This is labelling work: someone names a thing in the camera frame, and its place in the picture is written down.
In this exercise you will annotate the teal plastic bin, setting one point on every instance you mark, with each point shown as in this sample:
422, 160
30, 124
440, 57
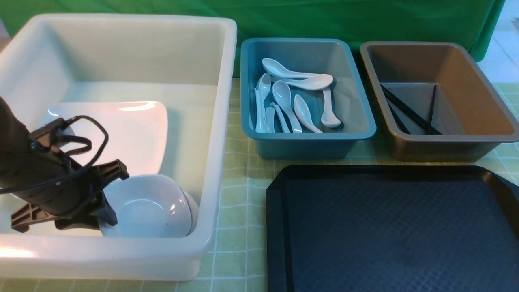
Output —
349, 100

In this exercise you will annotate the white small dish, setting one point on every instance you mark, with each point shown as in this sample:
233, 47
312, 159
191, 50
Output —
150, 205
194, 208

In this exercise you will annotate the green checkered tablecloth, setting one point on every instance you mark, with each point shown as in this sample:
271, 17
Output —
237, 262

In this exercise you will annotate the white spoon small handle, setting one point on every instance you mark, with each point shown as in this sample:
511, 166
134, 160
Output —
281, 117

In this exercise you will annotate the black chopstick in bin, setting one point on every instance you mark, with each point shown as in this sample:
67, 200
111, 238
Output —
408, 111

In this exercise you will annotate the large white plastic tub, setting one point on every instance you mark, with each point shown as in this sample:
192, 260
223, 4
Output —
184, 62

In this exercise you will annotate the green backdrop cloth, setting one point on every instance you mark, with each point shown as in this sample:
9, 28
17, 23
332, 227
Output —
468, 23

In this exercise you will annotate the black chopstick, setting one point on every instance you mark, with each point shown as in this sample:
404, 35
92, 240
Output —
408, 111
430, 129

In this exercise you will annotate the black serving tray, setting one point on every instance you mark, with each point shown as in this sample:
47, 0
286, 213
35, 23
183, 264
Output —
332, 228

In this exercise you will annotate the white spoon left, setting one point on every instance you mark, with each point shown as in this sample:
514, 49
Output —
261, 92

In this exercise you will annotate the large white square plate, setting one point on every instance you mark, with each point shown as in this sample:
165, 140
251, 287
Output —
137, 131

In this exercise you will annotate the white ceramic spoon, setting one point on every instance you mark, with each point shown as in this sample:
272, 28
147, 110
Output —
303, 114

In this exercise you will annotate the white spoon middle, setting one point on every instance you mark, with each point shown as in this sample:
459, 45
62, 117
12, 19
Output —
283, 97

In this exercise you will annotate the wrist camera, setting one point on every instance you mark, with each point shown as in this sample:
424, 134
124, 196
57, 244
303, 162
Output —
49, 139

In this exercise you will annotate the white spoon right upright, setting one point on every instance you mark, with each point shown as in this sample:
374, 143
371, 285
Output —
328, 118

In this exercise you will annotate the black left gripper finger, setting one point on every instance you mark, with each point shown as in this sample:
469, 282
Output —
90, 214
104, 174

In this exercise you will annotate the brown plastic bin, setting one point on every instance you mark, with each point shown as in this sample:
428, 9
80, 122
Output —
468, 111

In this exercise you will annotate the white spoon top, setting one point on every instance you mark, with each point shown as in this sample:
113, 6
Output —
276, 69

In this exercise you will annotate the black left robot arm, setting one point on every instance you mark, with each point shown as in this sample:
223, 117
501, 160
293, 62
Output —
15, 140

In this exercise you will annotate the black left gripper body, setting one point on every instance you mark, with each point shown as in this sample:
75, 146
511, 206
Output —
52, 185

